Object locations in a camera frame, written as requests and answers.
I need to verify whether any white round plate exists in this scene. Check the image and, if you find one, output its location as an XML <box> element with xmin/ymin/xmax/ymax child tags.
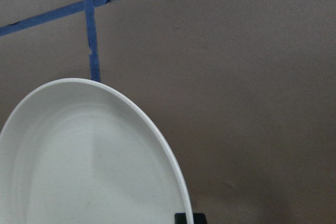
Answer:
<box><xmin>1</xmin><ymin>78</ymin><xmax>194</xmax><ymax>223</ymax></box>

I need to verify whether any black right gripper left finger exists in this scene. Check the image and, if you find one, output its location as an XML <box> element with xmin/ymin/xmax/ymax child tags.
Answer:
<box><xmin>174</xmin><ymin>213</ymin><xmax>186</xmax><ymax>224</ymax></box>

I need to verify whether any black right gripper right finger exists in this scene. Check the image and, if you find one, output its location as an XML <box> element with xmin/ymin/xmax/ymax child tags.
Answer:
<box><xmin>193</xmin><ymin>212</ymin><xmax>206</xmax><ymax>224</ymax></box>

